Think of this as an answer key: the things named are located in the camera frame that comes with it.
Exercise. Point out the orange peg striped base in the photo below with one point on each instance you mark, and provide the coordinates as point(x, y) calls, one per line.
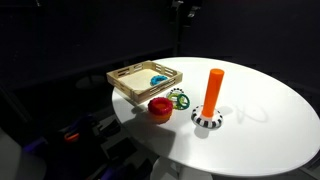
point(206, 115)

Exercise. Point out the green teether rings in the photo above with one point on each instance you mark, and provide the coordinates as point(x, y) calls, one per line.
point(180, 101)

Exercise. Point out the wooden crate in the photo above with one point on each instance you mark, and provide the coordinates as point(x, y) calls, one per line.
point(142, 81)

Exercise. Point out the white round table pedestal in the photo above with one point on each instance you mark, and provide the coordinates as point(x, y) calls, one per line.
point(165, 169)

